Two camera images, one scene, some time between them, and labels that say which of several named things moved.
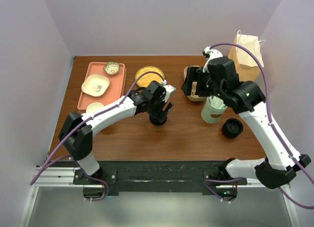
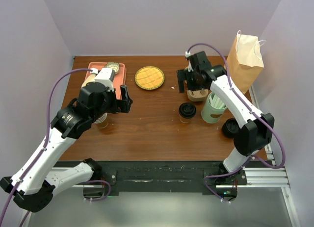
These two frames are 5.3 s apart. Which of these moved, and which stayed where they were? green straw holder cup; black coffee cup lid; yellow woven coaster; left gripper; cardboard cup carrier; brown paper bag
Moved: left gripper; black coffee cup lid
Stayed: yellow woven coaster; brown paper bag; cardboard cup carrier; green straw holder cup
